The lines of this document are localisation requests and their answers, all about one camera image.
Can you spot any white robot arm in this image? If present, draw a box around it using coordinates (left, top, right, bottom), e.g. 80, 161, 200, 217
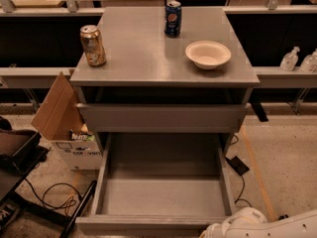
199, 207, 317, 238

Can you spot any open cardboard box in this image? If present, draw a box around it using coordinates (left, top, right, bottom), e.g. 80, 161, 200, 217
31, 73, 102, 170

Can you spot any black cable on right floor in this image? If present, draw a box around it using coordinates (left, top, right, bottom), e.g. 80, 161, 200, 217
233, 174, 254, 208

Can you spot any grey drawer cabinet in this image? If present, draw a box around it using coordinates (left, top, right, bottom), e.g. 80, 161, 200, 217
71, 7, 259, 149

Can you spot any snack bag in box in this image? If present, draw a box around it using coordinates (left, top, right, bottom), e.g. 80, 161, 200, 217
70, 131, 95, 141

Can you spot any clear sanitizer bottle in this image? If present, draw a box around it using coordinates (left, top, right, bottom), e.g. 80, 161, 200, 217
280, 47, 300, 71
300, 49, 317, 73

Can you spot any grey top drawer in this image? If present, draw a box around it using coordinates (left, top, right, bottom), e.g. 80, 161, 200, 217
77, 103, 247, 133

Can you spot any black power adapter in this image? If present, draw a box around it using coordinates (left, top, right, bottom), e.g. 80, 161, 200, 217
226, 156, 250, 176

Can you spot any white paper bowl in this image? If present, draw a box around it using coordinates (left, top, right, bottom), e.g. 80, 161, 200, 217
185, 41, 231, 70

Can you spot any grey drawer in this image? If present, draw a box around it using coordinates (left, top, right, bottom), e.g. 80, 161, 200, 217
77, 103, 247, 133
76, 133, 236, 236

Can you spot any black cable on floor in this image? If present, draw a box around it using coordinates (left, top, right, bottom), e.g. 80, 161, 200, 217
233, 174, 254, 208
23, 177, 83, 216

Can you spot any blue Pepsi can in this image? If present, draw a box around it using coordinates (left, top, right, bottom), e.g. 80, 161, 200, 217
164, 0, 182, 38

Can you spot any black cart with tray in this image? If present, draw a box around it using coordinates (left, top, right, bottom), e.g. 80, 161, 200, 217
0, 117, 96, 238

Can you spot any gold soda can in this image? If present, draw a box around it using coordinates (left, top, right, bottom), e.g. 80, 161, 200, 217
80, 25, 106, 66

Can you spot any black cable on left floor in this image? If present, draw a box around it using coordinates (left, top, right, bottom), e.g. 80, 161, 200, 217
23, 177, 83, 216

